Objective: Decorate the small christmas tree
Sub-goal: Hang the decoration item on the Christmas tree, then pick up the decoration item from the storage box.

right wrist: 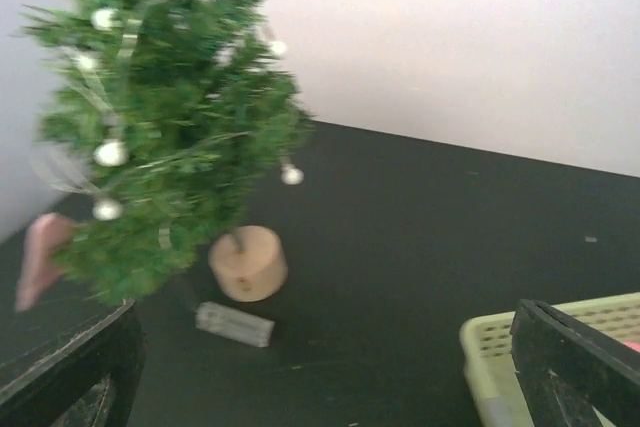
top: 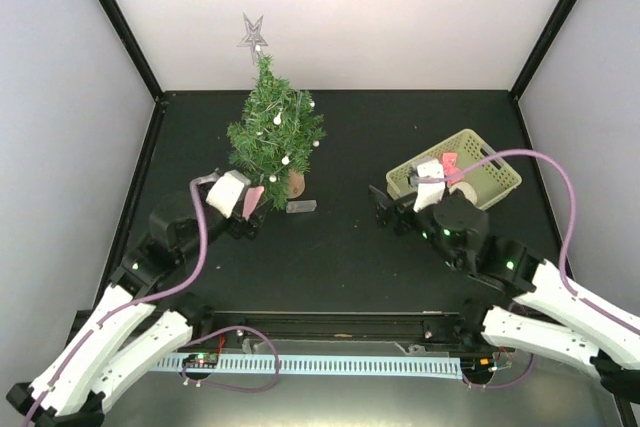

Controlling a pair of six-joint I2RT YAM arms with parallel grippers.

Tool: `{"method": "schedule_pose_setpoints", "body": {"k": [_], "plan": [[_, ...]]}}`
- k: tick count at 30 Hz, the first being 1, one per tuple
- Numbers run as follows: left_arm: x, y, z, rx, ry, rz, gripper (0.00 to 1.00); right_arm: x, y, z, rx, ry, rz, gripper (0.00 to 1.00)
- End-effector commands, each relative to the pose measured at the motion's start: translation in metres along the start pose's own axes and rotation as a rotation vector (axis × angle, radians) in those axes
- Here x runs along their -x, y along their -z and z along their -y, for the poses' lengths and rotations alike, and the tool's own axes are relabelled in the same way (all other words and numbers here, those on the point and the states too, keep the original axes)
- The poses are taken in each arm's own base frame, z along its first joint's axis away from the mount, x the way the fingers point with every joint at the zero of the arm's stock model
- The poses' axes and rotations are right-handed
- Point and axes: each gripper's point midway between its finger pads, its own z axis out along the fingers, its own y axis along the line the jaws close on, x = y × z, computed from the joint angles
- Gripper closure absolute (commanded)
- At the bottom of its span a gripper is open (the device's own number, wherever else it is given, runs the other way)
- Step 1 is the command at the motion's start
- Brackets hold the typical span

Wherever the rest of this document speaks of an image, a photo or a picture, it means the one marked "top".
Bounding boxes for pink cone ornament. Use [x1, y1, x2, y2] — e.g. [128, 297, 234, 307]
[242, 185, 265, 220]

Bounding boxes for clear battery box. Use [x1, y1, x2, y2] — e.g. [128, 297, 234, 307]
[286, 200, 317, 214]

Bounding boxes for pink star ornament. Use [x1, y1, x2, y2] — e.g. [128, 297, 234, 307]
[441, 152, 464, 187]

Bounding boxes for small green christmas tree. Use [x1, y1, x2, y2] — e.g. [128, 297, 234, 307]
[227, 55, 326, 210]

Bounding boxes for green plastic basket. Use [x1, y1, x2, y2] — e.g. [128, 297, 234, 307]
[386, 129, 522, 210]

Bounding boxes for string of white lights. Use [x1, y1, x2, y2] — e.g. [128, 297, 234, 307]
[232, 91, 324, 182]

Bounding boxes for silver star tree topper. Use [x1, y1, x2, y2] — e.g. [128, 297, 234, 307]
[238, 14, 268, 65]

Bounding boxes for brown white plush ornament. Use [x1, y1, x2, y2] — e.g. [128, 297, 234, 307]
[449, 181, 478, 206]

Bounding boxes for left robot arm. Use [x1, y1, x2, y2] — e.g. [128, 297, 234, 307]
[6, 193, 271, 426]

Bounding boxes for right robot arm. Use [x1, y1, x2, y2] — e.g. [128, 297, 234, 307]
[368, 186, 639, 403]

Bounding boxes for small circuit board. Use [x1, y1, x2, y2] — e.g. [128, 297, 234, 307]
[183, 353, 218, 369]

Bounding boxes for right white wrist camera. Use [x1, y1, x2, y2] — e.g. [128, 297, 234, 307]
[408, 157, 446, 213]

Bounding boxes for black aluminium rail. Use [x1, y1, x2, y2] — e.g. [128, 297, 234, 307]
[74, 310, 606, 354]

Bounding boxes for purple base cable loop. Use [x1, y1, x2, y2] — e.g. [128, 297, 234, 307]
[180, 324, 281, 391]

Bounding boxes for light blue slotted cable duct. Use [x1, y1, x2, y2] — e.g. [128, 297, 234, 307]
[151, 353, 463, 380]

